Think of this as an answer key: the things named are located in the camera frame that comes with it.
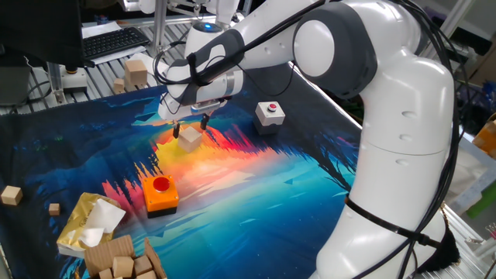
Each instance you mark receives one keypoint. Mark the black keyboard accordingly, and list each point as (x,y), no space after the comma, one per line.
(112,42)

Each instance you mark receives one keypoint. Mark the tiny wooden cube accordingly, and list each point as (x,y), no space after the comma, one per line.
(54,209)

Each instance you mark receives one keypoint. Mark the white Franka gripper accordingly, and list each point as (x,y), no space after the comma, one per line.
(174,112)

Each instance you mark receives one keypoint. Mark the white grey push-button box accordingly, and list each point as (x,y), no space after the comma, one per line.
(267,118)

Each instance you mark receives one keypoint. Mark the green plastic object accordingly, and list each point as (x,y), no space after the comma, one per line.
(482,199)

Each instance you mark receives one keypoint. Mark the small wooden block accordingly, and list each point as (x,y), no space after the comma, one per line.
(147,275)
(123,266)
(118,85)
(105,274)
(142,264)

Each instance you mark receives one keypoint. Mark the orange push-button box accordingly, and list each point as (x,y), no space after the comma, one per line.
(162,199)

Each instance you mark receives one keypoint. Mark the gold tissue pack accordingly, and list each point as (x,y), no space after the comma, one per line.
(77,228)

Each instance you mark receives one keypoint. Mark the small blue object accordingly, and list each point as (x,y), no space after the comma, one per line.
(101,19)

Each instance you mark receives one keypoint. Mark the large wooden block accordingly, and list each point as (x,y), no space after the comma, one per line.
(135,73)

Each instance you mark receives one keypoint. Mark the colourful landscape print mat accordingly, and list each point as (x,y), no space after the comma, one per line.
(252,217)

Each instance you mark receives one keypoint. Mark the white paper sheet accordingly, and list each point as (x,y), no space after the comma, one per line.
(120,56)
(98,29)
(149,62)

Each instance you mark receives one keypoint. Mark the aluminium profile post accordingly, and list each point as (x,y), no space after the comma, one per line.
(56,83)
(159,23)

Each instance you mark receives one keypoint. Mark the open cardboard box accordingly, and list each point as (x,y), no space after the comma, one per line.
(104,252)

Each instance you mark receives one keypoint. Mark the black monitor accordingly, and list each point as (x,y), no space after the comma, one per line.
(38,27)

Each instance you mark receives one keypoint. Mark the light wooden cube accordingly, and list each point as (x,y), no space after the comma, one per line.
(190,140)

